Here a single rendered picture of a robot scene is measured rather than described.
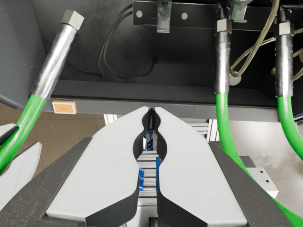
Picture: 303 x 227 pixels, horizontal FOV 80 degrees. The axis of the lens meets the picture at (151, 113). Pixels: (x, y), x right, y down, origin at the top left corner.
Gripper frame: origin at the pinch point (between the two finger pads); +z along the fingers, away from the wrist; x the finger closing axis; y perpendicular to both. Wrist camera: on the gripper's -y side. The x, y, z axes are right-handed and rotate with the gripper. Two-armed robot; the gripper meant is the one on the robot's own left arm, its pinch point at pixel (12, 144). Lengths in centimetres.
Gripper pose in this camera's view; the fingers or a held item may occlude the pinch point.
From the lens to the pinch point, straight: 20.2
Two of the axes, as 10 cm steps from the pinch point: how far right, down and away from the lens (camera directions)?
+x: 7.6, 6.4, 1.0
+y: -3.0, 2.2, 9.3
